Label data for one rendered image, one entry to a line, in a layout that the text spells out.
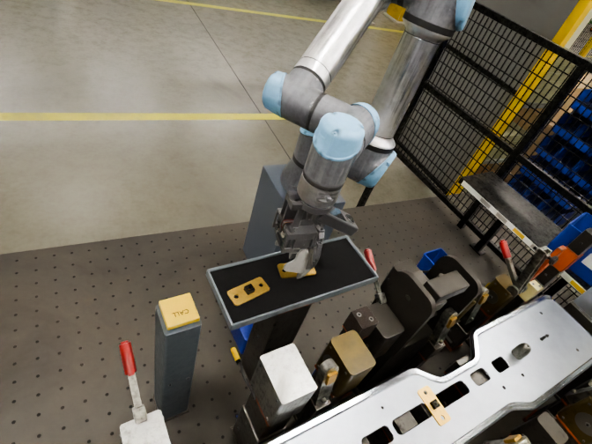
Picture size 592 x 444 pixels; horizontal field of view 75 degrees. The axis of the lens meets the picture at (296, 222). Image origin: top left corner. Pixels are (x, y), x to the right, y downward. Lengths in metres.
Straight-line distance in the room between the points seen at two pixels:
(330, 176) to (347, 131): 0.08
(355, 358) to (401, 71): 0.65
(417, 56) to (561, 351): 0.92
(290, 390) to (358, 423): 0.21
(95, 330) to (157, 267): 0.28
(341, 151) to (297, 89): 0.18
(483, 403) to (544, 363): 0.27
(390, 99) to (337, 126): 0.39
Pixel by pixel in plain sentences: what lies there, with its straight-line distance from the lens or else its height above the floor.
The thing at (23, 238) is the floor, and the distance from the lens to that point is 2.53.
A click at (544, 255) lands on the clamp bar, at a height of 1.21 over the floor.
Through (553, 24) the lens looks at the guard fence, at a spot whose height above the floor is 1.47.
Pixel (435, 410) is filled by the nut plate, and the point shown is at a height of 1.00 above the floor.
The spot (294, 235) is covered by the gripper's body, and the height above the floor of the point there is 1.32.
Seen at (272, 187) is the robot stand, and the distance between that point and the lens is 1.17.
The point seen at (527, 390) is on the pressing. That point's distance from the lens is 1.22.
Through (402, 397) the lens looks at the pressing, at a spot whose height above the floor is 1.00.
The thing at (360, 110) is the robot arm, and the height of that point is 1.52.
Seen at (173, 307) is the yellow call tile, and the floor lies 1.16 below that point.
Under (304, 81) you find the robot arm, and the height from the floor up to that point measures 1.52.
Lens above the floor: 1.81
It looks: 42 degrees down
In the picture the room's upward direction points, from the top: 20 degrees clockwise
